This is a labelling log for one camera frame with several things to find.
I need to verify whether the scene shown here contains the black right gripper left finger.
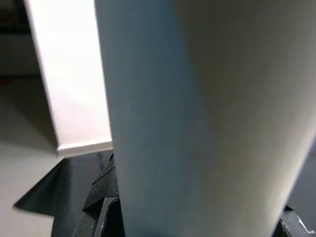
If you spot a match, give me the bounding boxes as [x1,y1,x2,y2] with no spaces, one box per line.
[73,154,126,237]

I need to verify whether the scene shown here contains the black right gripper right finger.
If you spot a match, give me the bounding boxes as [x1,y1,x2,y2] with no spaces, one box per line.
[271,204,316,237]

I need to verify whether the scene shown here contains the white plastic table leg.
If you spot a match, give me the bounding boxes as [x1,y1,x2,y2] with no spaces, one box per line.
[95,0,316,237]

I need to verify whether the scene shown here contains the black tablecloth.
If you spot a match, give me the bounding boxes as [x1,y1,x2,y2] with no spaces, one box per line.
[13,138,316,237]

